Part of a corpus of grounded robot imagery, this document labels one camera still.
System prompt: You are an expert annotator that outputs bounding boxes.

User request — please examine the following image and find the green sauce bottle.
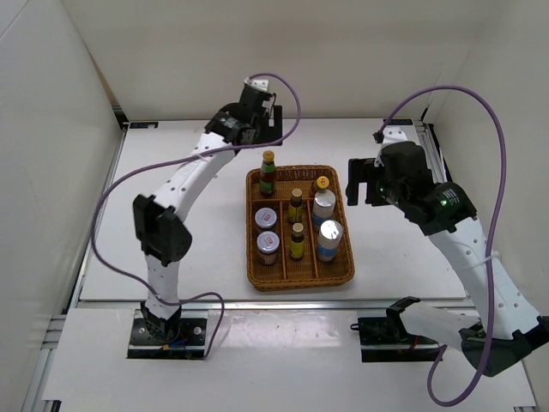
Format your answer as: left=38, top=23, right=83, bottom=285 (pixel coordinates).
left=311, top=175, right=330, bottom=197
left=259, top=150, right=276, bottom=196

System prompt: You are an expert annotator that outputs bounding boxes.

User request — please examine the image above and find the silver-top shaker bottle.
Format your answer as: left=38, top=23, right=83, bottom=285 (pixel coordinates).
left=311, top=190, right=336, bottom=232
left=316, top=220, right=344, bottom=262

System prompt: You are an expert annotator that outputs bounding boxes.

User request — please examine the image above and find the small yellow bottle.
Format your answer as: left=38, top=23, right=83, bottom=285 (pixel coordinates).
left=289, top=222, right=305, bottom=260
left=288, top=188, right=303, bottom=224

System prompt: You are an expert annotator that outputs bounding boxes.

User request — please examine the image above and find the white-lid jar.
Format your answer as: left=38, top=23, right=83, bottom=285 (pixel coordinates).
left=256, top=231, right=281, bottom=265
left=254, top=207, right=278, bottom=234

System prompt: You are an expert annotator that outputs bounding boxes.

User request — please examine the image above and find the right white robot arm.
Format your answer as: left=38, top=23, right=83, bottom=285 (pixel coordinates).
left=346, top=141, right=548, bottom=377

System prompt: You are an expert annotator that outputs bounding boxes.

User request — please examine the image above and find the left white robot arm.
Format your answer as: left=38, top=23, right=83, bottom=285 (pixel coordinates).
left=133, top=79, right=282, bottom=343

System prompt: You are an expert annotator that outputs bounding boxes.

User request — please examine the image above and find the woven wicker basket tray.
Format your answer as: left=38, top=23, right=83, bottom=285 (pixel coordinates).
left=245, top=165, right=355, bottom=292

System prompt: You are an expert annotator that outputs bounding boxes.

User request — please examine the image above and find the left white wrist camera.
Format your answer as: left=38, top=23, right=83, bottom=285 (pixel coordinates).
left=244, top=77, right=269, bottom=93

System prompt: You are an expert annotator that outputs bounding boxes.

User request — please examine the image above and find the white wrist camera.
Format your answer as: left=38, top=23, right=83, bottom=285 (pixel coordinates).
left=244, top=77, right=269, bottom=93
left=373, top=126, right=408, bottom=167

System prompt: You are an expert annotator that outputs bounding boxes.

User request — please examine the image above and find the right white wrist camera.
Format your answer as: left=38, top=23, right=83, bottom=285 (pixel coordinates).
left=373, top=126, right=408, bottom=167

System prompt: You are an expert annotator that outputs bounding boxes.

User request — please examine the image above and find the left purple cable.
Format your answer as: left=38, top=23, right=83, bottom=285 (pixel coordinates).
left=92, top=72, right=301, bottom=361

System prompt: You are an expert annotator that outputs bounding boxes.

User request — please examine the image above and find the purple cable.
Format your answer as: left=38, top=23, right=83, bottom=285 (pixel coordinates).
left=372, top=84, right=508, bottom=407
left=92, top=72, right=301, bottom=361

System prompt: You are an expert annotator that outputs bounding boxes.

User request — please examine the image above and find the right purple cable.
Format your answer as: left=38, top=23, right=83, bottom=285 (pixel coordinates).
left=372, top=84, right=508, bottom=407

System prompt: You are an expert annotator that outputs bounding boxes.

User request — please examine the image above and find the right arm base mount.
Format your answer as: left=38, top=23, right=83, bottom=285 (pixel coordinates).
left=350, top=317, right=439, bottom=363

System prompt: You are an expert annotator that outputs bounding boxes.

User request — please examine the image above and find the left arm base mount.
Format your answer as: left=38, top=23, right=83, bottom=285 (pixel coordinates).
left=126, top=311, right=208, bottom=361

